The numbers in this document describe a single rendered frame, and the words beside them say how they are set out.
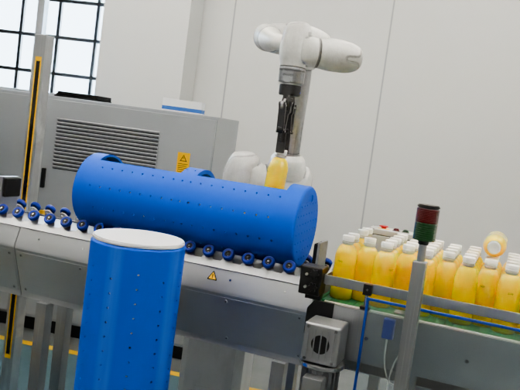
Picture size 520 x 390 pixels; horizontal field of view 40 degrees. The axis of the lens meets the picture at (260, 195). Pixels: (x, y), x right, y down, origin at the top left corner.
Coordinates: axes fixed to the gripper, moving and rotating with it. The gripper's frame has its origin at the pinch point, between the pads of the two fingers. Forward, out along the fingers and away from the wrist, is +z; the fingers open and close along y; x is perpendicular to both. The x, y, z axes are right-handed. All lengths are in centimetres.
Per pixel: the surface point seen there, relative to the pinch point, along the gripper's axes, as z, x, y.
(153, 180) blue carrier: 19.0, -44.0, 8.2
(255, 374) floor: 136, -49, -149
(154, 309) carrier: 52, -14, 53
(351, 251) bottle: 31.4, 31.5, 11.4
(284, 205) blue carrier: 20.4, 6.2, 8.7
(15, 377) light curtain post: 125, -130, -37
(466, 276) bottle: 33, 68, 12
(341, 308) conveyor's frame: 48, 32, 19
